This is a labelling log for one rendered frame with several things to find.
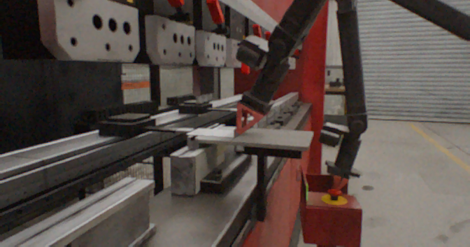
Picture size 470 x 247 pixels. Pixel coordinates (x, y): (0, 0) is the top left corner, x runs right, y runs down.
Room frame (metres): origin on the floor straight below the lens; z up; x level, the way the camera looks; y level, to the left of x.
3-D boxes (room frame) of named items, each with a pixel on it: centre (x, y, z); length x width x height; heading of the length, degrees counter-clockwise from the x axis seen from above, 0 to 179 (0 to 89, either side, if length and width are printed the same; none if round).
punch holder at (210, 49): (0.81, 0.09, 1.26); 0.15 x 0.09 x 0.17; 163
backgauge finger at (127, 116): (0.87, 0.23, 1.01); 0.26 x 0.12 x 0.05; 73
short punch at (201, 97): (0.83, 0.08, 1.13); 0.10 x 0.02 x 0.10; 163
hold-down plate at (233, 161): (0.85, 0.01, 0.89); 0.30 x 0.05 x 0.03; 163
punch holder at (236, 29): (1.00, 0.03, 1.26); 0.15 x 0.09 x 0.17; 163
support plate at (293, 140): (0.79, -0.06, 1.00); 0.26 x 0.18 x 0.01; 73
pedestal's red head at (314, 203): (0.94, -0.30, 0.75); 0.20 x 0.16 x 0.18; 172
